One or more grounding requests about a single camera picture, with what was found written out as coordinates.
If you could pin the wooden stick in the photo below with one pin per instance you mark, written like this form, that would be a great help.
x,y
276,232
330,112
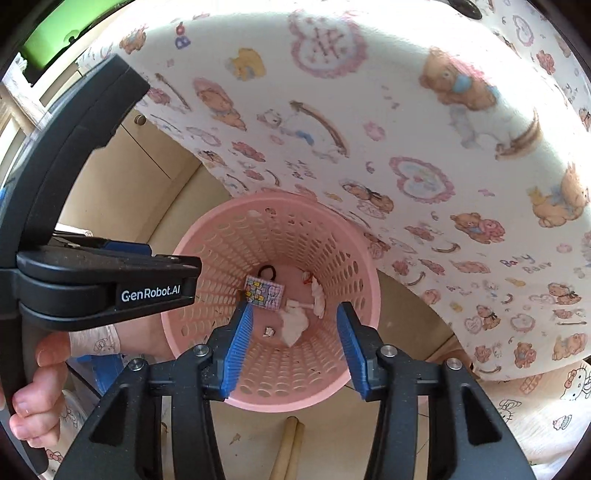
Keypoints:
x,y
286,452

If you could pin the person's left hand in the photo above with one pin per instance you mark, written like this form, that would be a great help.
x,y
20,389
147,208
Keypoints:
x,y
44,406

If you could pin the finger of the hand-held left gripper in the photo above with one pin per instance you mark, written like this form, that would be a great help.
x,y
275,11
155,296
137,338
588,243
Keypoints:
x,y
124,248

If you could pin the pink checkered tissue packet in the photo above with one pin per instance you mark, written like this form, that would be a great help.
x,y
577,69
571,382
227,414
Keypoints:
x,y
265,293

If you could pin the green plastic bucket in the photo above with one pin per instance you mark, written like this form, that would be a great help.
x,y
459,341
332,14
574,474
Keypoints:
x,y
51,44

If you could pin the white cabinet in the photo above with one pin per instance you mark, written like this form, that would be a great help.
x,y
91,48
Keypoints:
x,y
129,161

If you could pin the red and white wrapper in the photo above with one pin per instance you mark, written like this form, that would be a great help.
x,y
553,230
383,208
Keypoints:
x,y
307,277

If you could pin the white tissue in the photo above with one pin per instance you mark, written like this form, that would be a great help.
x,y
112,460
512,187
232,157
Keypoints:
x,y
318,300
293,325

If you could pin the bear printed cloth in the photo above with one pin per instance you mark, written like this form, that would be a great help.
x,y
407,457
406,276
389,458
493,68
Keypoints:
x,y
392,69

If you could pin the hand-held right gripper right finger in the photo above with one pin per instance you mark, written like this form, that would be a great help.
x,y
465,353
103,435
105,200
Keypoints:
x,y
353,350

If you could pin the pink plastic basket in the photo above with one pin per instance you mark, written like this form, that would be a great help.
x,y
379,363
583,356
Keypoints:
x,y
277,221

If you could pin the person's printed pants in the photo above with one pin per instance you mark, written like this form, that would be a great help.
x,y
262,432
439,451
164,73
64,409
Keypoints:
x,y
545,406

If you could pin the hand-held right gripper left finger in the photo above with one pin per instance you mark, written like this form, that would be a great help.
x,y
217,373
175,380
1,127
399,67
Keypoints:
x,y
238,350

